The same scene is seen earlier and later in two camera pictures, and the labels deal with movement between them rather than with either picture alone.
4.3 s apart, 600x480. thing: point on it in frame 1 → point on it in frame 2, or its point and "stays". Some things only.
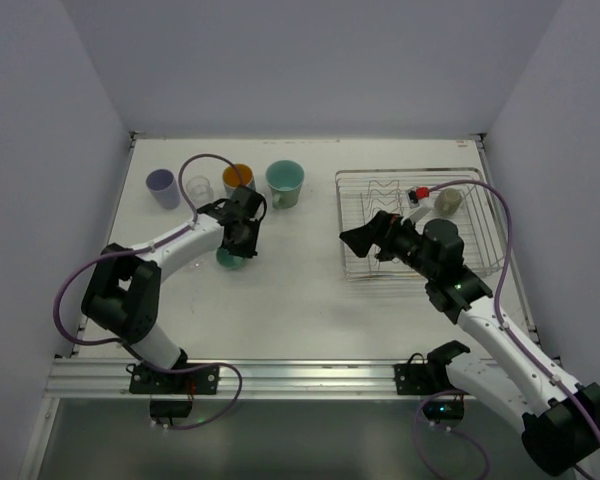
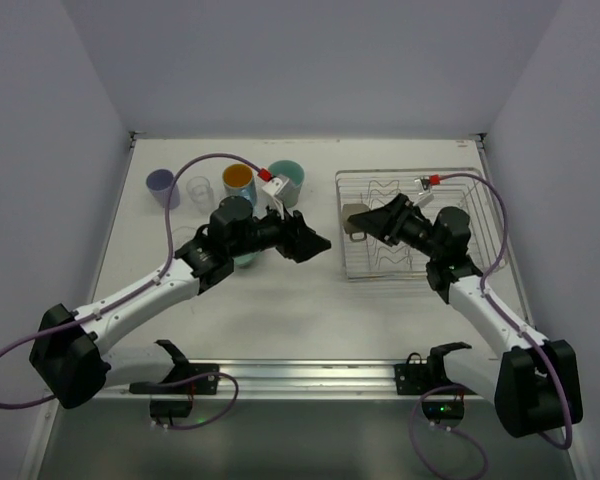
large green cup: x=285 y=179 stays
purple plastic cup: x=165 y=187 stays
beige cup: x=447 y=201 → x=356 y=234
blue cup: x=231 y=179 stays
